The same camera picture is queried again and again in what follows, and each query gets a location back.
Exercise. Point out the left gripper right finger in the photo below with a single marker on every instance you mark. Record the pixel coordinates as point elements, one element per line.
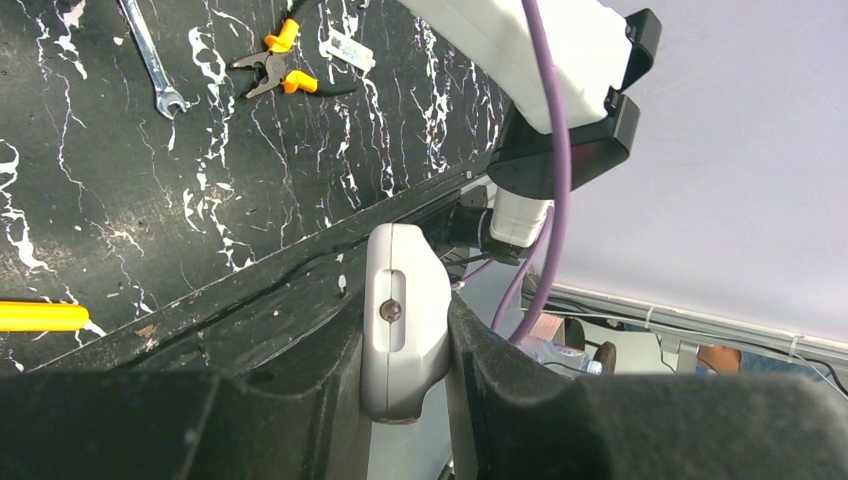
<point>512,418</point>

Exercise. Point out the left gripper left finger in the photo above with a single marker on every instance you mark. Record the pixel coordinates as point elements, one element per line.
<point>296,417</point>

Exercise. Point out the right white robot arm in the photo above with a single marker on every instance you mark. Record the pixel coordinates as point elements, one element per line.
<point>566,66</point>

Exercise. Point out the silver open-end wrench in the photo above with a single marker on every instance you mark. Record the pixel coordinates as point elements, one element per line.
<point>168,100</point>

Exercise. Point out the yellow black pliers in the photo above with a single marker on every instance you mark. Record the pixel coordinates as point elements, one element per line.
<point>275,68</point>

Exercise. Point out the yellow handle screwdriver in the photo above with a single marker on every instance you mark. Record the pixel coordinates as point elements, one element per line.
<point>19,316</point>

